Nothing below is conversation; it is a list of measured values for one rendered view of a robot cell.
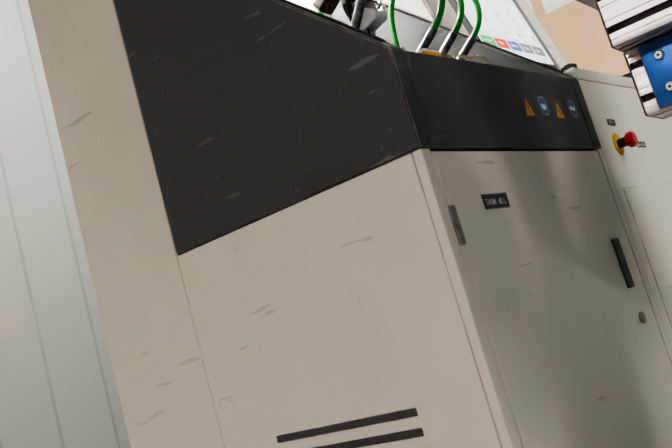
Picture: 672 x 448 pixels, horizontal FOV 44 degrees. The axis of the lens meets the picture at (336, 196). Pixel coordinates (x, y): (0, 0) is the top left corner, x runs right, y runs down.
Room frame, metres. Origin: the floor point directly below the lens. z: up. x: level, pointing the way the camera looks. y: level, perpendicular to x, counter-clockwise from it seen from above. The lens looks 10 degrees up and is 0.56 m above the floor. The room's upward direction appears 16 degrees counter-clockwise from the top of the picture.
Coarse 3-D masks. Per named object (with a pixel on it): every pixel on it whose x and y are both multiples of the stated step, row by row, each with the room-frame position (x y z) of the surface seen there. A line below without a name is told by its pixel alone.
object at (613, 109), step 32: (384, 0) 1.97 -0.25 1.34; (416, 0) 1.92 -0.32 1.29; (544, 32) 2.44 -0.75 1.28; (608, 96) 1.84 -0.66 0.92; (608, 128) 1.79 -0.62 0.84; (640, 128) 1.95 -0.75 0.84; (608, 160) 1.74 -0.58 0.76; (640, 160) 1.89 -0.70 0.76; (640, 192) 1.83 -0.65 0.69; (640, 224) 1.77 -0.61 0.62; (640, 256) 1.73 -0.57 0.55
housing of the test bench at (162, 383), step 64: (64, 0) 1.62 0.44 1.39; (64, 64) 1.65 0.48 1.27; (128, 64) 1.53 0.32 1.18; (64, 128) 1.69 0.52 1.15; (128, 128) 1.56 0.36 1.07; (128, 192) 1.59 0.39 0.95; (128, 256) 1.62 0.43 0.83; (128, 320) 1.65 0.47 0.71; (192, 320) 1.53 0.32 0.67; (128, 384) 1.68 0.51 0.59; (192, 384) 1.56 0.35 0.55
